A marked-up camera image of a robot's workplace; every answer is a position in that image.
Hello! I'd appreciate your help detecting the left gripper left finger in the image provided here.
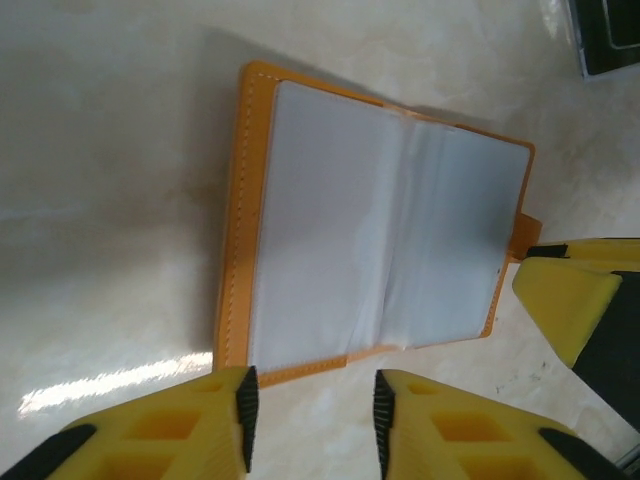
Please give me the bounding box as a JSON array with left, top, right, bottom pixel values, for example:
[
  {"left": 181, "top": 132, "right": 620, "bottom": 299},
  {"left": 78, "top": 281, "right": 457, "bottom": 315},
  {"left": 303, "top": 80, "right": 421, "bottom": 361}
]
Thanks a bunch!
[{"left": 0, "top": 365, "right": 260, "bottom": 480}]

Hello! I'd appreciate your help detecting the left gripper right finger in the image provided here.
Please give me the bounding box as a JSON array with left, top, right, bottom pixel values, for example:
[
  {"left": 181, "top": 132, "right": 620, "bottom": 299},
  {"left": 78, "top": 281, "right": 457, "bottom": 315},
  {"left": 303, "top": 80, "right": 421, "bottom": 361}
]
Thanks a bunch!
[{"left": 373, "top": 368, "right": 639, "bottom": 480}]

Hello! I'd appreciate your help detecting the orange leather card holder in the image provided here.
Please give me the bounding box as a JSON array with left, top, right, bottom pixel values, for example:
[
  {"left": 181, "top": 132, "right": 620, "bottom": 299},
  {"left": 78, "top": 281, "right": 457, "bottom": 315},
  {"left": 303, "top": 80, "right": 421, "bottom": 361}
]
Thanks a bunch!
[{"left": 212, "top": 59, "right": 544, "bottom": 389}]

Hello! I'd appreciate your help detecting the clear acrylic card organizer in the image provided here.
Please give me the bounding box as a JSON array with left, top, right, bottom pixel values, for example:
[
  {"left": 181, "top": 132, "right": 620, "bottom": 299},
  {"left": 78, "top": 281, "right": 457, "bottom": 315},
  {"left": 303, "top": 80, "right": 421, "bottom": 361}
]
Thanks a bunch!
[{"left": 567, "top": 0, "right": 640, "bottom": 81}]

